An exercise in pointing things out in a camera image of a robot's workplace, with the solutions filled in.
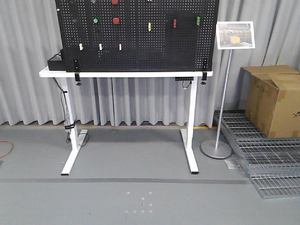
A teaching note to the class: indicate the black box on desk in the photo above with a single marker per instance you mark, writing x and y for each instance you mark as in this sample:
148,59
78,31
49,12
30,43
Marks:
57,62

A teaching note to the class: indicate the left black desk clamp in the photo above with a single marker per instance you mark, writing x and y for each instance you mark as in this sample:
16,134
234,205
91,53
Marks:
77,72

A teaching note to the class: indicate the red push button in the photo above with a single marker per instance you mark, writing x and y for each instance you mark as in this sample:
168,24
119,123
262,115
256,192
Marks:
116,20
114,2

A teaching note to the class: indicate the lower red push button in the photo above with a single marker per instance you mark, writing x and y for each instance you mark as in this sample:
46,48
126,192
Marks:
116,20

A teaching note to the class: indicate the silver sign stand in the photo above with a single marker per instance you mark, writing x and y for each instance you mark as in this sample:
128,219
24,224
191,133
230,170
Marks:
230,36

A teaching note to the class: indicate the right black desk clamp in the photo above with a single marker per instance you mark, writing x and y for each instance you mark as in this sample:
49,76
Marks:
204,70

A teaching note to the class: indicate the white standing desk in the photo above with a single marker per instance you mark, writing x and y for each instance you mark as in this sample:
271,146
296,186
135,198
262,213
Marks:
77,138

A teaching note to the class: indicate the black perforated pegboard panel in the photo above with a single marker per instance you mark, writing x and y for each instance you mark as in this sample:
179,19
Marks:
164,48

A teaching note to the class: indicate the brown cardboard box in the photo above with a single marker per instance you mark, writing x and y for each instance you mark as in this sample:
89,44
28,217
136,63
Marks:
273,103

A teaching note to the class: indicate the black desk clamp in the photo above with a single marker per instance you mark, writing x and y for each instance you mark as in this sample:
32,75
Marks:
204,70
77,72

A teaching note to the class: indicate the upper red push button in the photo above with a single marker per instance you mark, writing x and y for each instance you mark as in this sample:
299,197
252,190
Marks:
114,2

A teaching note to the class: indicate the metal floor grating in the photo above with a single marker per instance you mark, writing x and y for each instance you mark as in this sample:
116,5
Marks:
271,164

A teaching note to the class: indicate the red toggle switch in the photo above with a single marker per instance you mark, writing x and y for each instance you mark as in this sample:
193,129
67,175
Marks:
174,23

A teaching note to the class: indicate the desk height controller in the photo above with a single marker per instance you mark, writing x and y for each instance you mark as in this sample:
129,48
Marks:
184,79

